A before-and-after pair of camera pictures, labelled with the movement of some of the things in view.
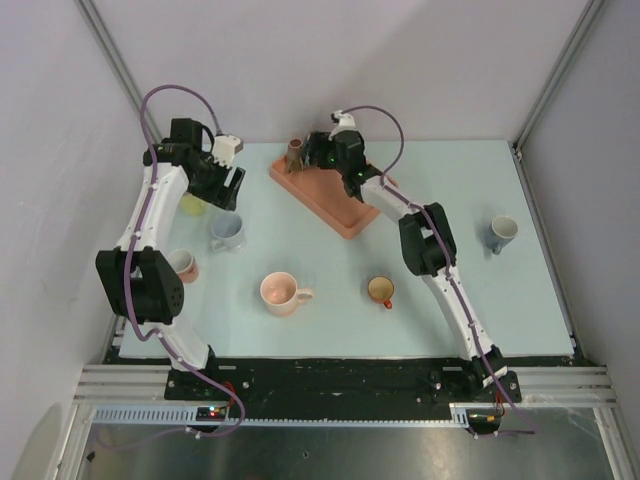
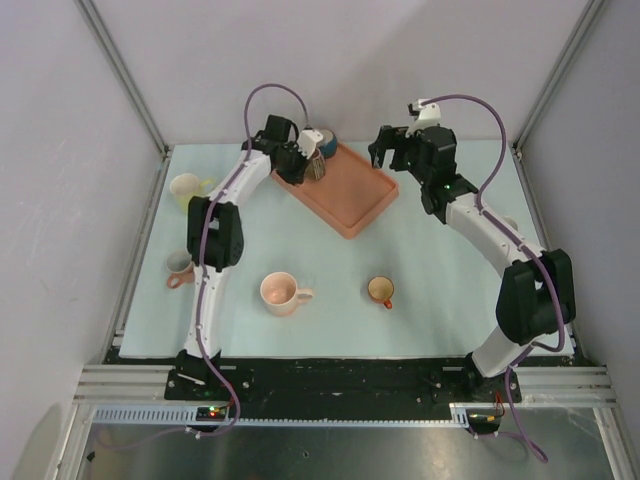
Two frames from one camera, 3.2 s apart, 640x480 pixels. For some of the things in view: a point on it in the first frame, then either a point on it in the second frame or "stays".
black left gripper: [222, 196] → [296, 177]
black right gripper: [317, 143] → [391, 139]
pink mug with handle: [185, 265] stays
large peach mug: [280, 293] stays
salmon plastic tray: [322, 190] stays
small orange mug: [381, 288] stays
